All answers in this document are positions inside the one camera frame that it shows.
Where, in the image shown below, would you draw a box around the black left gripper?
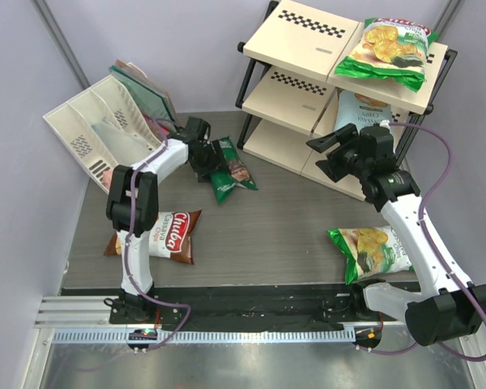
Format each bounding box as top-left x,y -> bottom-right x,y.
191,141 -> 231,184

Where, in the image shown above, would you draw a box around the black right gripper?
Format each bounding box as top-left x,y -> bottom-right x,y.
307,123 -> 371,183

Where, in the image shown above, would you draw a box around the dark green onion chips bag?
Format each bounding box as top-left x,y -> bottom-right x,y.
210,136 -> 258,204

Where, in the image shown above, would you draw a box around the light blue cassava chips bag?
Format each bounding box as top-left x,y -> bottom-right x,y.
334,90 -> 393,131

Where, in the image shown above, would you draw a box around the brown Chuba cassava chips bag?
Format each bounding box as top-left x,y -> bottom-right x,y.
103,209 -> 203,266

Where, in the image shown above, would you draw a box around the green Chuba cassava chips bag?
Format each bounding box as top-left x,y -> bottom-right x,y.
335,18 -> 438,92

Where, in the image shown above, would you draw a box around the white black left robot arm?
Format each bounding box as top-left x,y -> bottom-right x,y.
106,117 -> 224,323

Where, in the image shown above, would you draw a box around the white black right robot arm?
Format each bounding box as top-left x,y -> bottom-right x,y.
306,121 -> 486,346

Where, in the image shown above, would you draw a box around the cream three-tier shelf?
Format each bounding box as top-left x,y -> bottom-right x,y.
236,1 -> 458,200

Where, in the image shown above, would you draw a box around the green and pink folders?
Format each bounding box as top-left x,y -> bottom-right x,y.
109,60 -> 178,133

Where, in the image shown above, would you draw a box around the pink cube block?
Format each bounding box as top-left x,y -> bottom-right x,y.
102,169 -> 113,191

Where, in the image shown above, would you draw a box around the cream plastic file organizer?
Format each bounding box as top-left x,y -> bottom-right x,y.
43,75 -> 162,191

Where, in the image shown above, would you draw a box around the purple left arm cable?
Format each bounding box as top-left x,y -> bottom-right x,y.
121,119 -> 192,353

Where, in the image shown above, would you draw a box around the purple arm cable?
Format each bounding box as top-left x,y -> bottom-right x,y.
121,119 -> 192,353
356,121 -> 486,362

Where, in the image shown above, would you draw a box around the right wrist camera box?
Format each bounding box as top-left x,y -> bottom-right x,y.
379,120 -> 390,130

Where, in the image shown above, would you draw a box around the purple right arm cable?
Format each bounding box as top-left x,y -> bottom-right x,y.
356,121 -> 486,362

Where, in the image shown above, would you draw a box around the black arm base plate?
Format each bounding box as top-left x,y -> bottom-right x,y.
104,284 -> 392,350

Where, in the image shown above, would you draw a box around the aluminium rail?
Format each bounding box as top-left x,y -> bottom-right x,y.
34,292 -> 478,345

